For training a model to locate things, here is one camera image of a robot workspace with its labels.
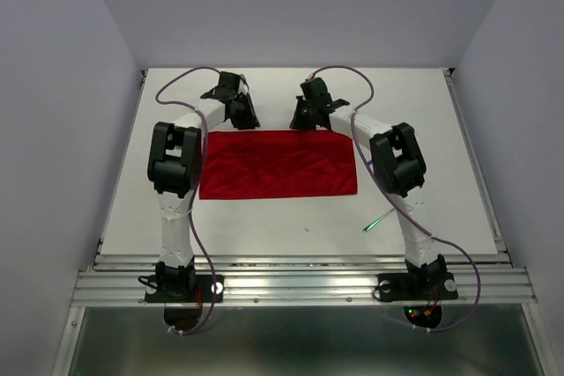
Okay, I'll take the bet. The red cloth napkin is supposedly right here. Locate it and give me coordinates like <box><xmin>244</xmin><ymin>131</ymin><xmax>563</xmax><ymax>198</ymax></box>
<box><xmin>199</xmin><ymin>130</ymin><xmax>358</xmax><ymax>200</ymax></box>

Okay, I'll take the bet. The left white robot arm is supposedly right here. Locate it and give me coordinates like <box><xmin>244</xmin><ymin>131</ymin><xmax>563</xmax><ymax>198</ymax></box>
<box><xmin>147</xmin><ymin>68</ymin><xmax>260</xmax><ymax>300</ymax></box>

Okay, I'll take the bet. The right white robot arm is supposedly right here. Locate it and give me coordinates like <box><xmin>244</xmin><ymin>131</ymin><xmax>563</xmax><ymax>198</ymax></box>
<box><xmin>290</xmin><ymin>77</ymin><xmax>447</xmax><ymax>297</ymax></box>

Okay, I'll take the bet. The iridescent metal fork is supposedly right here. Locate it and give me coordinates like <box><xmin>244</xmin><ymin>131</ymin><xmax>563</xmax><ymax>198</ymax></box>
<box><xmin>362</xmin><ymin>208</ymin><xmax>395</xmax><ymax>232</ymax></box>

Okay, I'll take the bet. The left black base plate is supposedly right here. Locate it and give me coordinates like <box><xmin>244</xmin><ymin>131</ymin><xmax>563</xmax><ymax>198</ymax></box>
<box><xmin>137</xmin><ymin>274</ymin><xmax>225</xmax><ymax>304</ymax></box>

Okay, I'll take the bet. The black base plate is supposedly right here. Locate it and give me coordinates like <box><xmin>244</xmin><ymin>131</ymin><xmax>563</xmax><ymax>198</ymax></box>
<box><xmin>137</xmin><ymin>274</ymin><xmax>225</xmax><ymax>304</ymax></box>
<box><xmin>372</xmin><ymin>273</ymin><xmax>458</xmax><ymax>303</ymax></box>

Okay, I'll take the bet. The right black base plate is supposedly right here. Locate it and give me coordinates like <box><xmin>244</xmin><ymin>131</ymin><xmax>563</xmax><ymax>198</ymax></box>
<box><xmin>372</xmin><ymin>273</ymin><xmax>458</xmax><ymax>303</ymax></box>

